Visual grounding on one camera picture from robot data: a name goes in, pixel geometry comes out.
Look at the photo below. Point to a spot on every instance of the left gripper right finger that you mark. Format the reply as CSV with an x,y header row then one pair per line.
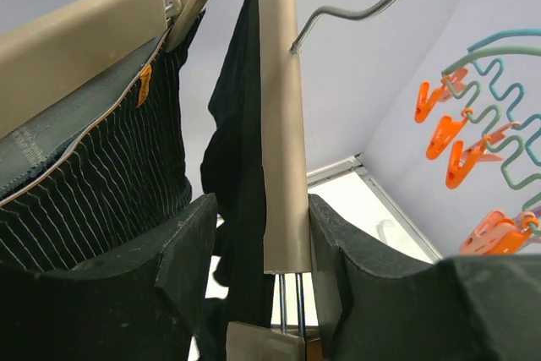
x,y
376,303

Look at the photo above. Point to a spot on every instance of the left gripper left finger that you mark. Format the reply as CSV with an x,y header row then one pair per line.
x,y
140,301

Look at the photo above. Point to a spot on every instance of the wooden clip hanger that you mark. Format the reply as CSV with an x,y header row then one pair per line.
x,y
287,245
47,59

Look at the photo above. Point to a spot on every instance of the black shorts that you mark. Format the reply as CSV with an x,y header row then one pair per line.
x,y
232,171
112,180

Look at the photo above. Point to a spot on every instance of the green plastic clip hanger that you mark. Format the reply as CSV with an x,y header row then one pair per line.
x,y
484,57

